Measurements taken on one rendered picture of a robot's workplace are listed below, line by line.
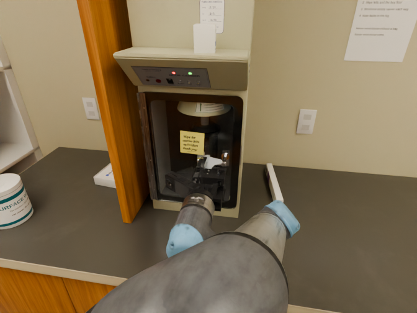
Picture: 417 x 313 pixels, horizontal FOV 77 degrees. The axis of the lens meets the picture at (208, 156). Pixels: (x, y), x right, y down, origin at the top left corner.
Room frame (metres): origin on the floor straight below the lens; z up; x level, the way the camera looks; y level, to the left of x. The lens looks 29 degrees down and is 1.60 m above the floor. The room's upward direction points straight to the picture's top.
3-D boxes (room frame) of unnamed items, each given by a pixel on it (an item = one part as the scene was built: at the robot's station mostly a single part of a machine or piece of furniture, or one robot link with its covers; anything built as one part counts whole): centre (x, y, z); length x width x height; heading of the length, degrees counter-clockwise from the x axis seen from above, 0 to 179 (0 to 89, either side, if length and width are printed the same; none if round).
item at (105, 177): (0.97, 0.40, 0.96); 0.16 x 0.12 x 0.04; 74
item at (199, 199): (0.47, 0.02, 1.20); 0.08 x 0.05 x 0.08; 80
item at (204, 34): (0.68, 0.01, 1.54); 0.05 x 0.05 x 0.06; 87
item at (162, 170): (0.74, 0.05, 1.19); 0.30 x 0.01 x 0.40; 80
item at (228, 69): (0.69, 0.06, 1.46); 0.32 x 0.11 x 0.10; 80
